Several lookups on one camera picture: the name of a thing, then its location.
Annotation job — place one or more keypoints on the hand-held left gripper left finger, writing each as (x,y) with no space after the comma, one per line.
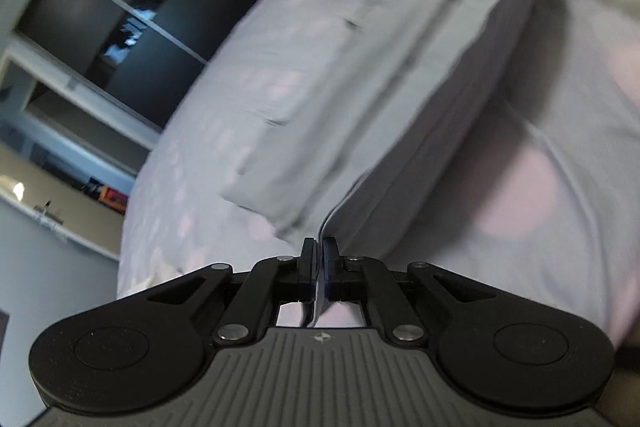
(308,269)

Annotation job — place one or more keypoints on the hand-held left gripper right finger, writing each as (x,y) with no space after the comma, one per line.
(331,269)

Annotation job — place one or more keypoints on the light grey cotton garment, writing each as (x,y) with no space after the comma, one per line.
(350,107)

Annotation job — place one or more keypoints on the orange crate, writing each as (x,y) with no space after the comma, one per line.
(112,197)

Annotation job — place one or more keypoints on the beige room door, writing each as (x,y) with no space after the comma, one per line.
(75,179)

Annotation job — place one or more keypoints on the dark wall-mounted bar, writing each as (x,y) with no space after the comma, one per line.
(4,327)

